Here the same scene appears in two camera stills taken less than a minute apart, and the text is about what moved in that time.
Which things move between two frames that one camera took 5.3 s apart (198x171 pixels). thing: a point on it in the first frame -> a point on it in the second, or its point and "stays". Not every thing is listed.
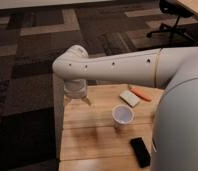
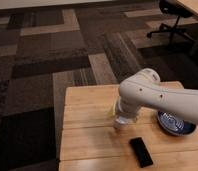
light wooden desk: [195, 6] stays
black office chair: [178, 10] stays
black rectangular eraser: [141, 152] stays
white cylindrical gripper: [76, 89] -> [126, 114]
